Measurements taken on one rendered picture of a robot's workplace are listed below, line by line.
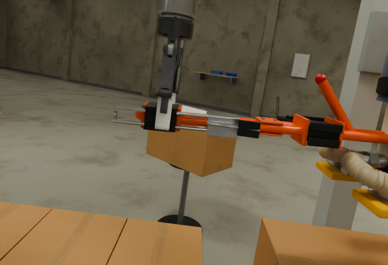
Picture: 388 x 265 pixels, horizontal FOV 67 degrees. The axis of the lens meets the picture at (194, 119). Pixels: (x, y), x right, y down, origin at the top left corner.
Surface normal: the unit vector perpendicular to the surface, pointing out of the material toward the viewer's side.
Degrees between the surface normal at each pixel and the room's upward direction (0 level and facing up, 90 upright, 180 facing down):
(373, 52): 90
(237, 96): 90
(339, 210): 90
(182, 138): 90
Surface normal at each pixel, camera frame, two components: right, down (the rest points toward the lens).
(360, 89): -0.01, 0.18
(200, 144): -0.63, 0.05
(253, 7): -0.42, 0.11
